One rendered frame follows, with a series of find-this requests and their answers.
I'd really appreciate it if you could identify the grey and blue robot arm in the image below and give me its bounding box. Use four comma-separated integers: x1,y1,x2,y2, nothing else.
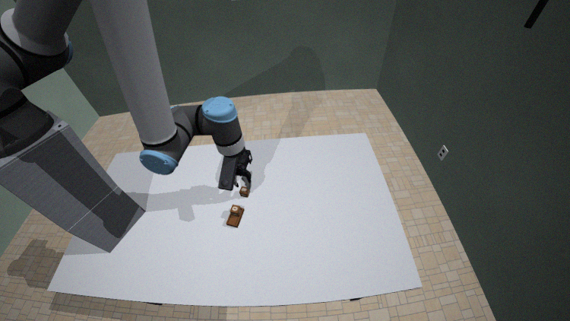
0,0,245,191

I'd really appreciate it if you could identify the brown wooden tray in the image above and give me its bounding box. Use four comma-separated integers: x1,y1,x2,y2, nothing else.
226,208,245,228

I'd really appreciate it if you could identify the brown cube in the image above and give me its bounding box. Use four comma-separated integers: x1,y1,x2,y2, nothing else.
230,205,242,217
239,186,250,198

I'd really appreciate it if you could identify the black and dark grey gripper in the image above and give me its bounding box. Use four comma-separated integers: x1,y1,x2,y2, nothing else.
225,147,252,190

